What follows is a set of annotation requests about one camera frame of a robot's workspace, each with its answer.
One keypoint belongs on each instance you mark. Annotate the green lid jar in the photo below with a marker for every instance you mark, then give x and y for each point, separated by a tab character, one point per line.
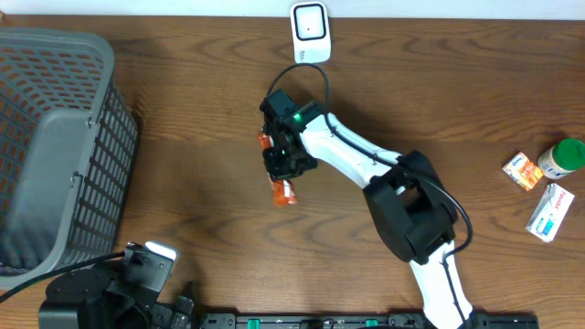
562	159

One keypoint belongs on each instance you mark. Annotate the small orange box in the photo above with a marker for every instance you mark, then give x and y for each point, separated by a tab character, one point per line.
524	172

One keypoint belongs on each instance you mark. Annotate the grey plastic mesh basket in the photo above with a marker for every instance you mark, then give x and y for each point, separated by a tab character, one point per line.
68	142

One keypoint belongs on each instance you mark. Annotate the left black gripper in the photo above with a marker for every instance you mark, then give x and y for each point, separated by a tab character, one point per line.
175	318

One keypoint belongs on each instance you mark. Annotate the black mounting rail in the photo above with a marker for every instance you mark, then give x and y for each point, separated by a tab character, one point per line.
389	321

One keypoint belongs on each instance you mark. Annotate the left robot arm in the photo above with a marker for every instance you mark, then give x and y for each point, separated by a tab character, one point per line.
77	299

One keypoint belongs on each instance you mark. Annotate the white blue medicine box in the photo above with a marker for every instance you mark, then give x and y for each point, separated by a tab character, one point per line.
550	212

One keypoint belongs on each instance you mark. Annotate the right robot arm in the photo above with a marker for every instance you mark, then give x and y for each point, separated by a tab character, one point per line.
413	214

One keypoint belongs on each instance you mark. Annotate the white barcode scanner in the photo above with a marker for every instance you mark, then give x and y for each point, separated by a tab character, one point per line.
311	34

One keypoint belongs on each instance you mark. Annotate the red Top chocolate bar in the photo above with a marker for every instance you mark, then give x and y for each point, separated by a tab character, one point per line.
283	194

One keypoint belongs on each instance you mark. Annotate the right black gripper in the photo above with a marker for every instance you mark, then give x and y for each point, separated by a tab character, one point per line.
274	168

